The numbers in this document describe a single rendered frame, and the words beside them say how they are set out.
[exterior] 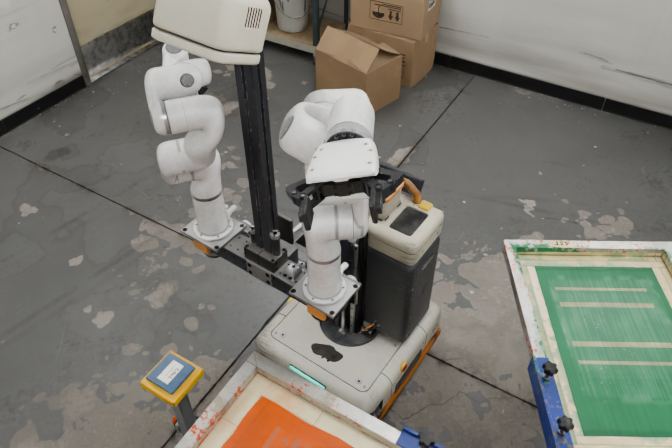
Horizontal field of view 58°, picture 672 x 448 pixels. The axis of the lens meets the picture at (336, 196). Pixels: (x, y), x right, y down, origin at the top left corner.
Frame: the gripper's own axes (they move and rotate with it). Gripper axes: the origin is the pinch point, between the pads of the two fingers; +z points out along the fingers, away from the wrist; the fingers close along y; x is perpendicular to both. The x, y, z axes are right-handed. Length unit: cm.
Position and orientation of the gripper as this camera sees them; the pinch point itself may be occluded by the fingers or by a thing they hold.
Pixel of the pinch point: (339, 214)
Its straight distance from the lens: 80.3
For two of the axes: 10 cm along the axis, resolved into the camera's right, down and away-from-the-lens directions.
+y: 9.8, -1.1, -1.9
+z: -0.8, 5.9, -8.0
